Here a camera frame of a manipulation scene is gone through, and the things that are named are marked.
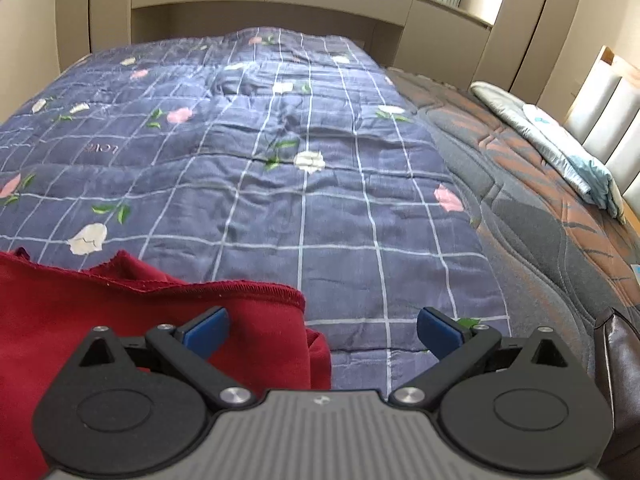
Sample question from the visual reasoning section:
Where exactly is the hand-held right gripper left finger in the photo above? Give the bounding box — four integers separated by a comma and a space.
75, 306, 256, 409

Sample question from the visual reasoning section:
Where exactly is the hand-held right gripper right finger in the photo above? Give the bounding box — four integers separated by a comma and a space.
390, 306, 574, 408

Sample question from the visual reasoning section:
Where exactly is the red long-sleeve shirt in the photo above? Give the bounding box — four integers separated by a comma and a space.
0, 247, 333, 480

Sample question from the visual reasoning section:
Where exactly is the dark patterned mattress cover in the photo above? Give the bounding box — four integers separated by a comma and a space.
385, 67, 640, 386

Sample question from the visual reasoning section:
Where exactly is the blue checked floral quilt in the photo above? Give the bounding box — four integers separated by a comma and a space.
0, 27, 511, 393

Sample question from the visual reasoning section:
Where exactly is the dark brown leather bag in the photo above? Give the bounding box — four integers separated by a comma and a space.
592, 305, 640, 461

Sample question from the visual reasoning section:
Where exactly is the light blue floral pillow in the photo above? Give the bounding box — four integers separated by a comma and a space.
470, 81, 627, 223

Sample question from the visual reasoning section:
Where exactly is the grey padded headboard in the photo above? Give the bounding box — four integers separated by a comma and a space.
562, 45, 640, 221

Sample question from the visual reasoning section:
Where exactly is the beige window cabinet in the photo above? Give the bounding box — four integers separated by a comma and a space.
131, 0, 493, 88

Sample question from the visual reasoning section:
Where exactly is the beige wardrobe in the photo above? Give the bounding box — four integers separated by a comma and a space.
55, 0, 133, 76
472, 0, 593, 116

